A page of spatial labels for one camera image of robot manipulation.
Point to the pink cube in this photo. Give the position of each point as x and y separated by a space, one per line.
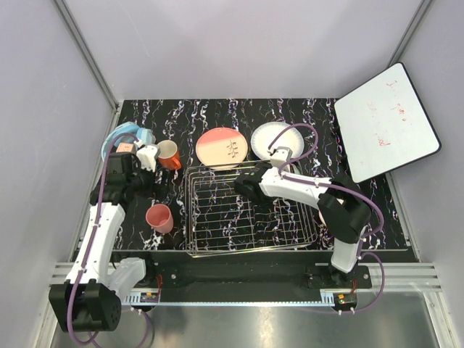
126 148

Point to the pink plastic cup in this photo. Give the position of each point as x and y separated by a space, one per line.
160 218

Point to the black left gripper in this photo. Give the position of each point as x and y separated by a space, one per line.
151 175

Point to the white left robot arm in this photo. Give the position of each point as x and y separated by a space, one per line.
90 298

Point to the pink and cream plate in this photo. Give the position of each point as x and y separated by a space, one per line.
221 148

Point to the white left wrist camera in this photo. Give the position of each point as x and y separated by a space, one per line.
147 156

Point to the white board with dark rim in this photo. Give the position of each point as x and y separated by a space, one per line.
384 126

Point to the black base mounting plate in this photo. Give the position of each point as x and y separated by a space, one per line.
255 272

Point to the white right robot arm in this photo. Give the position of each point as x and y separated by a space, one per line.
342 207

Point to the white round plate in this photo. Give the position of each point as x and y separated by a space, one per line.
266 133

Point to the grey slotted cable duct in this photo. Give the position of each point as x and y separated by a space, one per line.
229 298

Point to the orange and white bowl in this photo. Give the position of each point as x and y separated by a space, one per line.
322 220

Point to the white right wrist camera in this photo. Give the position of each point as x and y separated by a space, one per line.
281 156

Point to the orange mug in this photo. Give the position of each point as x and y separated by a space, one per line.
169 156

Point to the light blue headphones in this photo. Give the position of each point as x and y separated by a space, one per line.
144 135

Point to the steel wire dish rack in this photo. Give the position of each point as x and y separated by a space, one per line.
220 221

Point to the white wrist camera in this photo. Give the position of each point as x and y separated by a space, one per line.
147 156
281 156

